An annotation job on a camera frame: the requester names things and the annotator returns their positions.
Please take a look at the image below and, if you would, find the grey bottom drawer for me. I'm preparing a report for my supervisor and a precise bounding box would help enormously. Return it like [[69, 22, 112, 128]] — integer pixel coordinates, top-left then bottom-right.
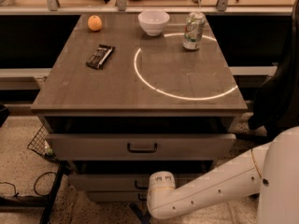
[[86, 191, 147, 203]]

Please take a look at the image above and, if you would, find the grey top drawer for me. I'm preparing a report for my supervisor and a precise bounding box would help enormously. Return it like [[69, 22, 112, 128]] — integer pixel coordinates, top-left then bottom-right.
[[46, 133, 235, 161]]

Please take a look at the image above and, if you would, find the orange fruit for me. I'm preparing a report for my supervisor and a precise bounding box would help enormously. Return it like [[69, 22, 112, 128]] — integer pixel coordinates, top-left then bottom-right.
[[88, 15, 102, 32]]

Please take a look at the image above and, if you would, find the black table leg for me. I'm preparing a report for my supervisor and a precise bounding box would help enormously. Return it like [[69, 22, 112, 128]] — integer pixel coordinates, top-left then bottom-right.
[[39, 162, 66, 224]]

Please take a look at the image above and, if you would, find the black wire basket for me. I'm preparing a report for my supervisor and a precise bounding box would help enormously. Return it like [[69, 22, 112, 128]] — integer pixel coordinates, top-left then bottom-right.
[[27, 126, 58, 163]]

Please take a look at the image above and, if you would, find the grey wooden drawer cabinet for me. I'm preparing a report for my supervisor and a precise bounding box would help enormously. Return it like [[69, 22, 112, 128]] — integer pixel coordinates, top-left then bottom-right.
[[30, 12, 249, 203]]

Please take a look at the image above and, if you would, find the black office chair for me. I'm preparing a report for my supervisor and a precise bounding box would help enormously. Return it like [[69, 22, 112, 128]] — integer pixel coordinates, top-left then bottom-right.
[[236, 0, 299, 144]]

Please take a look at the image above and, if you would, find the black snack bar packet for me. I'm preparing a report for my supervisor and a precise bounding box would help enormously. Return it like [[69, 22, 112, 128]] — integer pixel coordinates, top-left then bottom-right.
[[86, 44, 115, 69]]

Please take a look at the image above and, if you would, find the green soda can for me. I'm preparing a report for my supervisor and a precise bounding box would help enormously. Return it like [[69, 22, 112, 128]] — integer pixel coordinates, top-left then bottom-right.
[[183, 12, 206, 50]]

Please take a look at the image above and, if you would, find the grey drawer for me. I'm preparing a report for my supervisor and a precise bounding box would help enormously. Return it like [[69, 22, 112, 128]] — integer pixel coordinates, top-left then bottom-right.
[[46, 133, 235, 161], [67, 173, 200, 192], [86, 191, 147, 203]]

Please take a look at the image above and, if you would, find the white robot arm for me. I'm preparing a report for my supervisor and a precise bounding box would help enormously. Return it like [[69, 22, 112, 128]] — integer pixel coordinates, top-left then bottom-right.
[[147, 127, 299, 224]]

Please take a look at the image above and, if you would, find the white bowl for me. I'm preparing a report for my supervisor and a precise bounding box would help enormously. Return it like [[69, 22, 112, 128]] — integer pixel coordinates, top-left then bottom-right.
[[138, 10, 170, 36]]

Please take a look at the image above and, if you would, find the black floor cable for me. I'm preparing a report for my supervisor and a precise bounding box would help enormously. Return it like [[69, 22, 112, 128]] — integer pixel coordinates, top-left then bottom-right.
[[0, 171, 59, 199]]

